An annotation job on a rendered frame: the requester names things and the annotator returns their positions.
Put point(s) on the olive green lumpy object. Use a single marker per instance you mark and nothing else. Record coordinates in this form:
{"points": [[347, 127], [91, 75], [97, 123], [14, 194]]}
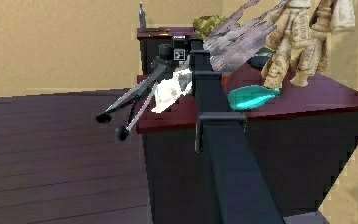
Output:
{"points": [[208, 24]]}

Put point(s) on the beige printed statue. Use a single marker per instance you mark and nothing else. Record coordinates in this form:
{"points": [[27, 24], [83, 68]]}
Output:
{"points": [[298, 40]]}

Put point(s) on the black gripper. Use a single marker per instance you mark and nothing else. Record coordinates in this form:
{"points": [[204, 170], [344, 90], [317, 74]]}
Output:
{"points": [[165, 55]]}

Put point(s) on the dark red topped cabinet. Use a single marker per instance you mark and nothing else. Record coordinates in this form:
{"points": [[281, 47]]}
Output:
{"points": [[260, 146]]}

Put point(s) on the grey driftwood piece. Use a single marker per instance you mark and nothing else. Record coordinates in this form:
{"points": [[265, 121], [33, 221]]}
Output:
{"points": [[237, 43]]}

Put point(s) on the dark teal bowl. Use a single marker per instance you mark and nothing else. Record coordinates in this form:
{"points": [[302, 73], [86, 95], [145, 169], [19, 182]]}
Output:
{"points": [[262, 58]]}

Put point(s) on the grey slim bottle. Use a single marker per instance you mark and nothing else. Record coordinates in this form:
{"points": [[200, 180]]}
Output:
{"points": [[142, 16]]}

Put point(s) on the white crumpled cloth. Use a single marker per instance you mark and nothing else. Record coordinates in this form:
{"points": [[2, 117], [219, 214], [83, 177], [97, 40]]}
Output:
{"points": [[172, 88]]}

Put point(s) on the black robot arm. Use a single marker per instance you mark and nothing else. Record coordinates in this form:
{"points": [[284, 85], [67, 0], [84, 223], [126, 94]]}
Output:
{"points": [[233, 160]]}

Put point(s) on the teal bottle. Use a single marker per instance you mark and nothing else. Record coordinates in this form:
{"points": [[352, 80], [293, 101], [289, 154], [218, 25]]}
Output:
{"points": [[252, 96]]}

